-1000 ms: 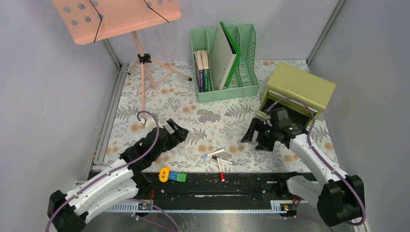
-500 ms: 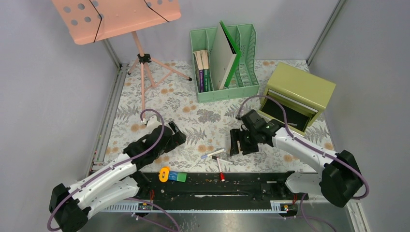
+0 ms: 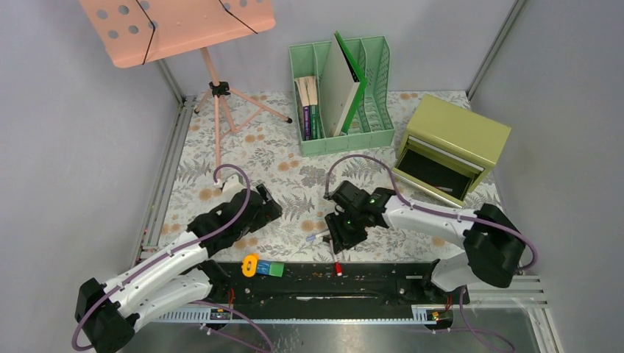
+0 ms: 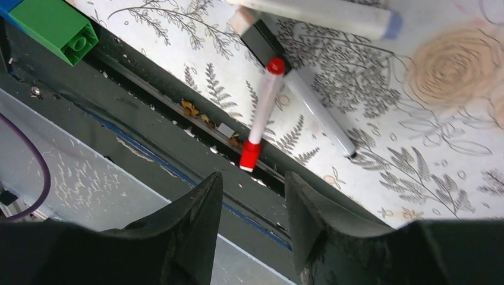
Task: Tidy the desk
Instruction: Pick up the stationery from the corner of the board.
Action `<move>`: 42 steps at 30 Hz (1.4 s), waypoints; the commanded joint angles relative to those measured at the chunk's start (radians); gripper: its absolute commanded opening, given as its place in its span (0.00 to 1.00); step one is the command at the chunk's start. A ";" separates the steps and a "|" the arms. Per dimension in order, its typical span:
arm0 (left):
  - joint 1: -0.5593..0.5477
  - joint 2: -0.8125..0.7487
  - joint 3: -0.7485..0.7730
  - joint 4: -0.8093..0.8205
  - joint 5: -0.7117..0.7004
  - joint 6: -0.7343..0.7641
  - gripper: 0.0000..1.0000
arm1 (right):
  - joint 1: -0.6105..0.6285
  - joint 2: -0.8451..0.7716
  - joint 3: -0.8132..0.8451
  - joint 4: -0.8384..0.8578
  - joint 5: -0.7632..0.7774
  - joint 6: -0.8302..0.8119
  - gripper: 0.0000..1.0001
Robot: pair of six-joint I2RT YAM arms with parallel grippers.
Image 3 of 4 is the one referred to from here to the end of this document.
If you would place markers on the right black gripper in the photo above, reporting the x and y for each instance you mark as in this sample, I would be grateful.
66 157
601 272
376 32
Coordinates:
341 239

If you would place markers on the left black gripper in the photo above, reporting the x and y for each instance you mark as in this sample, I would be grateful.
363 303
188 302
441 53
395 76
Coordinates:
269 211

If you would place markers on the red white marker pen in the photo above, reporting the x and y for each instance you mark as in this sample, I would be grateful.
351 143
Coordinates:
337 265

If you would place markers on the yellow blue green toy block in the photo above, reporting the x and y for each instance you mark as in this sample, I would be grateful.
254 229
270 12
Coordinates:
252 265

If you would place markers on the green file organizer rack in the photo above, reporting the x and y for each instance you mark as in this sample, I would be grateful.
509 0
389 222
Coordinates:
372 126

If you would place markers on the purple paperback book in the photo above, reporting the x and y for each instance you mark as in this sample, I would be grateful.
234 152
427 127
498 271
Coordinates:
304 107

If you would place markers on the olive green drawer box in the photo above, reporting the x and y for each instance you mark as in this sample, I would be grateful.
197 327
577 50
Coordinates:
451 146

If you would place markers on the treehouse paperback book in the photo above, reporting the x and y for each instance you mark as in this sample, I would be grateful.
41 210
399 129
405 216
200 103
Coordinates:
313 106

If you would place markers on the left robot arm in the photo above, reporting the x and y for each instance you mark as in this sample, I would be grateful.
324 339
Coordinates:
109 313

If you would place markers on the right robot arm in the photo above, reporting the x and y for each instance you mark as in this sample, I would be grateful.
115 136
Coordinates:
489 242

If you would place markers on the pink music stand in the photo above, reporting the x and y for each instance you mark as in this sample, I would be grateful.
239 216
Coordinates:
138 32

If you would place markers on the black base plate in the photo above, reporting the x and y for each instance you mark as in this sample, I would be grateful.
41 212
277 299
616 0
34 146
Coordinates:
313 291

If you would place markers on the aluminium frame rail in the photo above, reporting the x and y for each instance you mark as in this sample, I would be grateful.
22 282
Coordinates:
158 203

